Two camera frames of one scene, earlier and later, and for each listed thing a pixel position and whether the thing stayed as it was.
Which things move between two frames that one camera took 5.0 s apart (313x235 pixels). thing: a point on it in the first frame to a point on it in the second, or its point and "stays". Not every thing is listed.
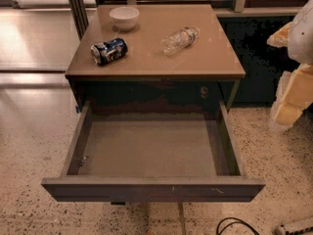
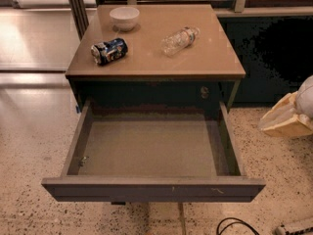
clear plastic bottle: (179, 40) stays
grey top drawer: (153, 158) stays
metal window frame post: (78, 8) stays
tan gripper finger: (281, 37) to (285, 116)
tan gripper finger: (294, 94) to (298, 126)
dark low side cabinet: (264, 66) stays
